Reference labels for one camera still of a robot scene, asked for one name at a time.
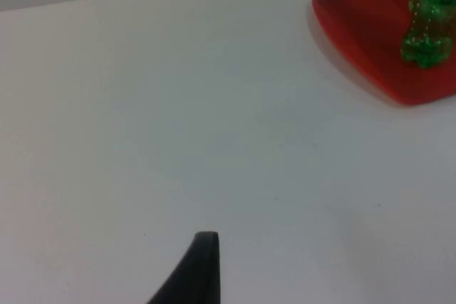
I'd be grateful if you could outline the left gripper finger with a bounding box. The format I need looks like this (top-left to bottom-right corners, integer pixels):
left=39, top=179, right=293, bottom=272
left=145, top=231, right=222, bottom=304

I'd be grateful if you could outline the red tray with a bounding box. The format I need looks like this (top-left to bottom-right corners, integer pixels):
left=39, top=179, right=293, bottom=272
left=311, top=0, right=456, bottom=107

